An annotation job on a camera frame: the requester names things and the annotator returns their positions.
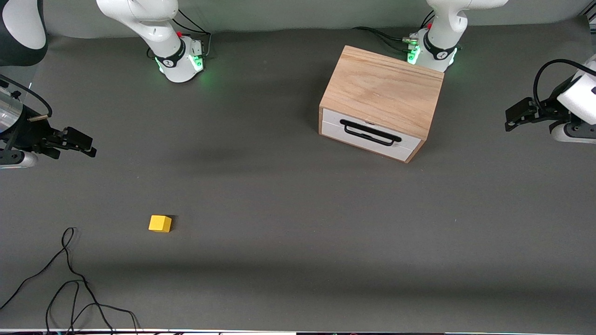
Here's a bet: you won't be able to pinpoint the yellow cube block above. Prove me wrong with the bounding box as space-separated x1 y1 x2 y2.
149 215 172 233

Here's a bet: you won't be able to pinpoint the white drawer with black handle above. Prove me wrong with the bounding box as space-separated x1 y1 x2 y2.
321 108 422 162

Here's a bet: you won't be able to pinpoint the wooden drawer cabinet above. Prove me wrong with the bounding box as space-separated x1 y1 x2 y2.
319 45 444 163

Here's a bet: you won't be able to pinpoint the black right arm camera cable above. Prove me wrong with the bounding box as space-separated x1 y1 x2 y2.
0 74 53 122

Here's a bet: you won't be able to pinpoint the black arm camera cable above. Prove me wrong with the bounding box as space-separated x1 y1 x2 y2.
0 74 53 122
533 59 596 110

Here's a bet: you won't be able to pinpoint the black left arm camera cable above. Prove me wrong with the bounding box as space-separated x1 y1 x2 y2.
533 59 596 110

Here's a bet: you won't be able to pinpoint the thin black cable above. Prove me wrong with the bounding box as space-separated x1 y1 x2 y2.
0 227 140 334
45 280 115 335

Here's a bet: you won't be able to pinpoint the black left arm base cables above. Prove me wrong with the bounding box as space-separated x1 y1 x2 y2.
353 12 436 52

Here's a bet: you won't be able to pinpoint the black arm base cables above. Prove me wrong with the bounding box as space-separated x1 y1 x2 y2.
353 12 436 52
172 8 212 59

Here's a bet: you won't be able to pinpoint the black right arm base cables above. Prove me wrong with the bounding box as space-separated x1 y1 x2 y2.
172 8 212 59

